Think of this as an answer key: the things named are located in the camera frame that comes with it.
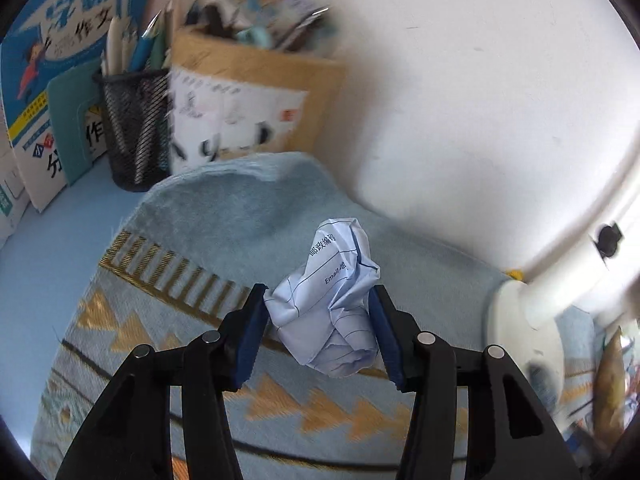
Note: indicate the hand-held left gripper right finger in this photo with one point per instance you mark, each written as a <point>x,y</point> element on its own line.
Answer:
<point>385,340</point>

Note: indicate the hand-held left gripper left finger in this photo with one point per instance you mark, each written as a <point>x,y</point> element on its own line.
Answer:
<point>250,340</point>

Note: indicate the lined paper ball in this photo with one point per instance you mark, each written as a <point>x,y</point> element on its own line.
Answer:
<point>330,310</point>

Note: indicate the golden woven basket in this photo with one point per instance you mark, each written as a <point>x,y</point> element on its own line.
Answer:
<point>612,385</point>

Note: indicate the white desk lamp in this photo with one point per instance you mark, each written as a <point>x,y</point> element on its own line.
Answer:
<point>510,330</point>

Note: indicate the cardboard stationery box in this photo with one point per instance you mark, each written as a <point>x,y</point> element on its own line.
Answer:
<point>240,105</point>

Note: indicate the black mesh pen holder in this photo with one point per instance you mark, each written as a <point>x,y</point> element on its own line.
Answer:
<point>132,130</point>

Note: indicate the row of white books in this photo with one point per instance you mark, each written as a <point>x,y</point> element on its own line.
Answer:
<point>12,185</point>

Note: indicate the teal bookend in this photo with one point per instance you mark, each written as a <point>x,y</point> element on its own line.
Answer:
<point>67,120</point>

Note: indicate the assorted stationery items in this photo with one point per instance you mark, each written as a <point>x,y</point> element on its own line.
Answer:
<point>260,35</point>

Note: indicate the bundle of pens and pencils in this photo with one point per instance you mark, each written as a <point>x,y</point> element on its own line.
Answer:
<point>142,50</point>

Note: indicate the blue cover book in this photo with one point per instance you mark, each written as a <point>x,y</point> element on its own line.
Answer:
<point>65,5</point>

